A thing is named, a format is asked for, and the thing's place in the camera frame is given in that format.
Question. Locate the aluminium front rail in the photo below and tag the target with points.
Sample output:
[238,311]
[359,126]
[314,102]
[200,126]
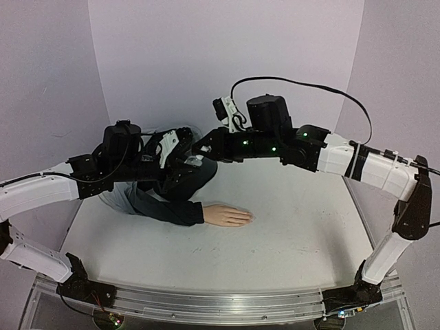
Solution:
[217,308]

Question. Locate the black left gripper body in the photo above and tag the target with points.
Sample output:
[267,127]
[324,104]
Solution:
[172,172]

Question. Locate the clear nail polish bottle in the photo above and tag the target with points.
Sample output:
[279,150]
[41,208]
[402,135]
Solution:
[194,161]

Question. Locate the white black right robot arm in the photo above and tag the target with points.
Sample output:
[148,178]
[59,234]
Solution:
[316,149]

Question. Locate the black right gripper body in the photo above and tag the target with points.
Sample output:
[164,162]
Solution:
[218,146]

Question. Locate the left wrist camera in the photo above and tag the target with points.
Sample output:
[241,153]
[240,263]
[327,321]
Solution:
[168,142]

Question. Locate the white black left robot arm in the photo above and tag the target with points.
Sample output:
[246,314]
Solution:
[126,154]

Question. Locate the mannequin hand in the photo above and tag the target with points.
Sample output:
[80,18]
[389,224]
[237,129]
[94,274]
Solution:
[226,216]

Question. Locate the dark jacket with grey lining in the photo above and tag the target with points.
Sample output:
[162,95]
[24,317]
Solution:
[144,199]

